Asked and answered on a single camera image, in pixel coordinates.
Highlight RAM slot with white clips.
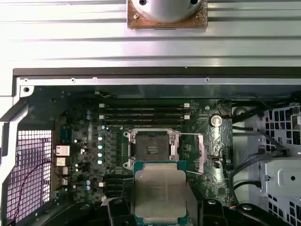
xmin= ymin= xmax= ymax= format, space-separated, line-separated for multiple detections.
xmin=98 ymin=181 xmax=135 ymax=188
xmin=99 ymin=103 xmax=190 ymax=111
xmin=101 ymin=195 xmax=134 ymax=201
xmin=99 ymin=114 xmax=190 ymax=121

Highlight black and silver PC case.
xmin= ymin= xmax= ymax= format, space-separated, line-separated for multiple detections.
xmin=0 ymin=67 xmax=301 ymax=226

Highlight black RAM slot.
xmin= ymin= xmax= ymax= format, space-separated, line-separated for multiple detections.
xmin=104 ymin=110 xmax=185 ymax=115
xmin=105 ymin=188 xmax=135 ymax=195
xmin=104 ymin=120 xmax=185 ymax=126
xmin=105 ymin=175 xmax=135 ymax=181

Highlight thin red wire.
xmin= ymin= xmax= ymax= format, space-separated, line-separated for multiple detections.
xmin=11 ymin=160 xmax=71 ymax=222

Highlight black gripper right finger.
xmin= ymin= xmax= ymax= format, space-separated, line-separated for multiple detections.
xmin=188 ymin=182 xmax=266 ymax=226

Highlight silver perforated drive cage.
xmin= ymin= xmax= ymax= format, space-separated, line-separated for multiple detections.
xmin=258 ymin=103 xmax=301 ymax=226

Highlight metal socket cover frame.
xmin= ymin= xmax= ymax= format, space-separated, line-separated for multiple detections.
xmin=169 ymin=129 xmax=208 ymax=175

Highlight black cable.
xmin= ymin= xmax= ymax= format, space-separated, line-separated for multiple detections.
xmin=232 ymin=180 xmax=262 ymax=208
xmin=232 ymin=124 xmax=289 ymax=155

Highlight silver-topped CPU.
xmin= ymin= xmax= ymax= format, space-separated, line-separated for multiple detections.
xmin=133 ymin=161 xmax=189 ymax=224

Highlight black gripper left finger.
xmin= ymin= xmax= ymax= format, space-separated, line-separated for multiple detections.
xmin=70 ymin=198 xmax=136 ymax=226

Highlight green motherboard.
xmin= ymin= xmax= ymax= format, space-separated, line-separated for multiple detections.
xmin=53 ymin=97 xmax=234 ymax=212

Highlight CPU socket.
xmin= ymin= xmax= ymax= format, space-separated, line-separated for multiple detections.
xmin=123 ymin=128 xmax=181 ymax=170

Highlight round silver coin battery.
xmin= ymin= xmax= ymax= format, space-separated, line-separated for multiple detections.
xmin=210 ymin=114 xmax=223 ymax=128

